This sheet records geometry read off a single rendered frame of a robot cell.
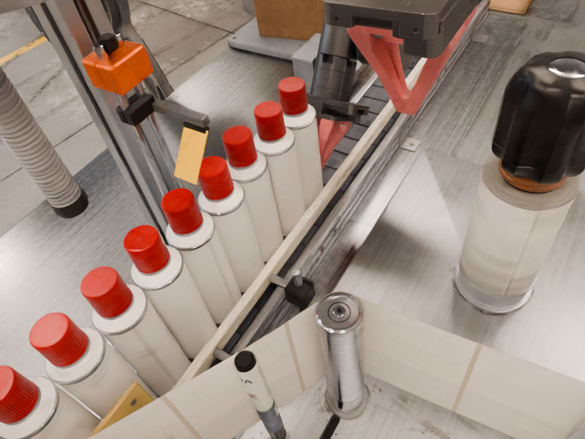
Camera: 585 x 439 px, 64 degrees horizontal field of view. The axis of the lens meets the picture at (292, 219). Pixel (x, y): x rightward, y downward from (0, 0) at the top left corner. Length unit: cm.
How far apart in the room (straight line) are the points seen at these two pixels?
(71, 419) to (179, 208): 20
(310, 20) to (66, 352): 88
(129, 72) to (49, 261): 46
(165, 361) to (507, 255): 37
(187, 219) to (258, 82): 65
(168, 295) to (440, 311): 32
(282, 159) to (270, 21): 65
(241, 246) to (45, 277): 39
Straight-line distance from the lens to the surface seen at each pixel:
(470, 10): 31
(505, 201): 48
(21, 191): 251
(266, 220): 58
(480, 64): 109
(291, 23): 115
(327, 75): 66
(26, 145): 46
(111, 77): 47
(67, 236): 88
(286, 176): 58
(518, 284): 58
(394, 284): 62
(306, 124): 59
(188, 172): 49
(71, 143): 264
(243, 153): 52
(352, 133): 82
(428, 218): 69
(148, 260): 45
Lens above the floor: 140
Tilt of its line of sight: 49 degrees down
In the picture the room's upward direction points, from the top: 10 degrees counter-clockwise
